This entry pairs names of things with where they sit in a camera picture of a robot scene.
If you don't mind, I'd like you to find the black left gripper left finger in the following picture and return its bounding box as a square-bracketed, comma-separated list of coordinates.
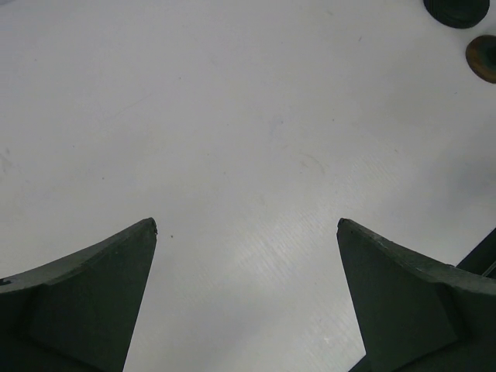
[1, 218, 157, 371]

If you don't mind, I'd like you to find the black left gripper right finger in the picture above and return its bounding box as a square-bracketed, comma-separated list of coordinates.
[336, 219, 495, 371]

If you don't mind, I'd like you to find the black phone stand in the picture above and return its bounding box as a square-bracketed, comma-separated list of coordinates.
[422, 0, 490, 29]

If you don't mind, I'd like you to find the dark grey phone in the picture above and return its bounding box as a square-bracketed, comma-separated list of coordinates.
[465, 35, 496, 84]

